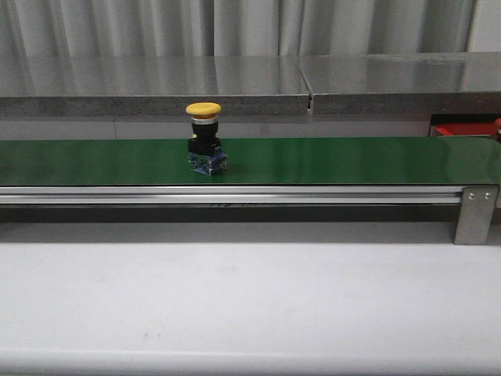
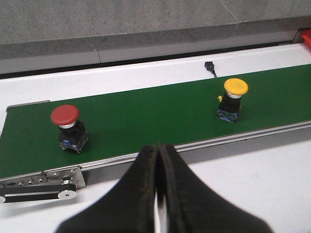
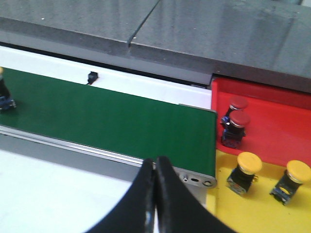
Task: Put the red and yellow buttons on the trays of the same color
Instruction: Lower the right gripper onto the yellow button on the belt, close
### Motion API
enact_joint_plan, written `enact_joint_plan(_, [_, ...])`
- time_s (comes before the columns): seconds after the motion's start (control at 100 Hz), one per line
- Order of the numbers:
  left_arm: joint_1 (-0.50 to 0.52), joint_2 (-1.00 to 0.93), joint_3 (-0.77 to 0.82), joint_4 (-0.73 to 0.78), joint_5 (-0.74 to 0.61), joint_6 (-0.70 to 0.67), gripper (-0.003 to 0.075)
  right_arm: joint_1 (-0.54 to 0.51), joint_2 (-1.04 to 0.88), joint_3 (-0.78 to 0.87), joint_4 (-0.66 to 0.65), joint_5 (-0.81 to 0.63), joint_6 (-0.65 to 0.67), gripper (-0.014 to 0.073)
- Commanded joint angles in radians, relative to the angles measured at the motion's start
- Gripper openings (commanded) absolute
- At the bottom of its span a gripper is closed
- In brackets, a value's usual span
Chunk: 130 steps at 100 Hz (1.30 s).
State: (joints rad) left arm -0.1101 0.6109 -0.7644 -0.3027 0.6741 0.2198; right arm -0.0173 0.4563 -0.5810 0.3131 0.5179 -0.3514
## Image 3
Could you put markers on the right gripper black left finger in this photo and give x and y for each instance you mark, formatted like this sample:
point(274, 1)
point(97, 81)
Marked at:
point(135, 212)

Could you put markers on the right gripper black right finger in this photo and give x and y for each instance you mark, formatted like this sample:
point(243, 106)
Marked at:
point(178, 210)

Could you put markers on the yellow push button switch spare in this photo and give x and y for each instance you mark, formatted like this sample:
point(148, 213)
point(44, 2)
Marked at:
point(241, 177)

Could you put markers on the red push button switch spare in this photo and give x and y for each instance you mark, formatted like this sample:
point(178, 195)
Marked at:
point(234, 128)

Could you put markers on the red mushroom push button switch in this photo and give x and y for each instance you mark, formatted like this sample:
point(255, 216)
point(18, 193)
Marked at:
point(235, 103)

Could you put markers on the yellow mushroom push button switch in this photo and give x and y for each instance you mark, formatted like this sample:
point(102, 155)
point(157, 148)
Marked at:
point(295, 175)

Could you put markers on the yellow plastic tray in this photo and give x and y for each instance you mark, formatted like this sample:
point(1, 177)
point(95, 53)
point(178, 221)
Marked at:
point(257, 211)

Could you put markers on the green conveyor belt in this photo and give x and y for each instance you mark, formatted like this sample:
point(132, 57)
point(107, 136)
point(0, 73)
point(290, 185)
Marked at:
point(113, 121)

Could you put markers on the red plastic tray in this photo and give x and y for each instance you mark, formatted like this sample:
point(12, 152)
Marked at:
point(280, 120)

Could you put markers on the grey stone counter slab left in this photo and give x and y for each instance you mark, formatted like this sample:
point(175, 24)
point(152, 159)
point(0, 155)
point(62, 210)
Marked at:
point(59, 26)

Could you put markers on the grey stone counter slab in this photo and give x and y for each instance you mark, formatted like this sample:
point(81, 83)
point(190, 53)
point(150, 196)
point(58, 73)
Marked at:
point(59, 26)
point(263, 41)

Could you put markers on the grey stone counter slab right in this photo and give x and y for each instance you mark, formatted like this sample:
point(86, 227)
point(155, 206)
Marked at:
point(263, 41)

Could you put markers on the aluminium conveyor frame rail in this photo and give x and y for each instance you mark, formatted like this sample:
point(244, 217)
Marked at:
point(187, 176)

